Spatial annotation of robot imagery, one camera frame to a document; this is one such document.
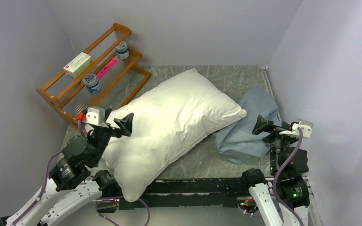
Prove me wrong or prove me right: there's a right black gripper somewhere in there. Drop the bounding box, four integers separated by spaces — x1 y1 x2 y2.
252 113 298 173

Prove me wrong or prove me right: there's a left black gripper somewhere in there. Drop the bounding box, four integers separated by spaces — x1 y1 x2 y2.
90 107 133 165

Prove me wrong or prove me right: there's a blue grey pillow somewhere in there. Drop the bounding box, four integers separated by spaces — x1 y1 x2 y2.
213 87 280 164

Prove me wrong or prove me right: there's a white pillow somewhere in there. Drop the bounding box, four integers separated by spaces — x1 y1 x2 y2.
103 68 247 202

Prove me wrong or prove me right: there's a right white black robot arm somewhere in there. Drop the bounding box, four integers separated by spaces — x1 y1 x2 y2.
238 115 313 226

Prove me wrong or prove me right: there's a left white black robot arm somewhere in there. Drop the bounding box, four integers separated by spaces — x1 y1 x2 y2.
0 111 134 226

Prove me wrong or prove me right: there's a wooden tiered shelf rack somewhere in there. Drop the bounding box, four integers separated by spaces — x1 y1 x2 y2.
36 23 151 128

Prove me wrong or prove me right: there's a near blue white jar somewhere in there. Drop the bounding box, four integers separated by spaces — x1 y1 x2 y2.
82 73 101 94

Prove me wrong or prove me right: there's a blue white jar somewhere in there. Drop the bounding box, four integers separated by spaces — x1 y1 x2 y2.
115 41 129 59
82 73 101 94

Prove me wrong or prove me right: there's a far blue white jar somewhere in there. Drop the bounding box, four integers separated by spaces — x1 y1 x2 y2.
115 41 129 59

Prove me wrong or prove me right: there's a white cardboard box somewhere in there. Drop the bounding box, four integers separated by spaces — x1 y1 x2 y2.
63 52 93 78

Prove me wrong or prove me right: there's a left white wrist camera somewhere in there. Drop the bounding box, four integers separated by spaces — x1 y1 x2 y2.
75 106 112 127

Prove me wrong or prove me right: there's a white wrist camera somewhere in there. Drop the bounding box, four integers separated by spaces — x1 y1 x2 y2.
279 119 314 138
75 106 112 127

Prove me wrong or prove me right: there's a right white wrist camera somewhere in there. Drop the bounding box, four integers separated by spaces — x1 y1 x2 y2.
279 119 314 138

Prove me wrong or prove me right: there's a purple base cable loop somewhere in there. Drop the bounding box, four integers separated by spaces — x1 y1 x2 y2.
95 196 151 226

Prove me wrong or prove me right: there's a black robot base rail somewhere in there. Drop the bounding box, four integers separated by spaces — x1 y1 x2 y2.
84 178 271 210

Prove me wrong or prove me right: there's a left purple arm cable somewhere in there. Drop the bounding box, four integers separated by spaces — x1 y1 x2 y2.
10 120 85 226

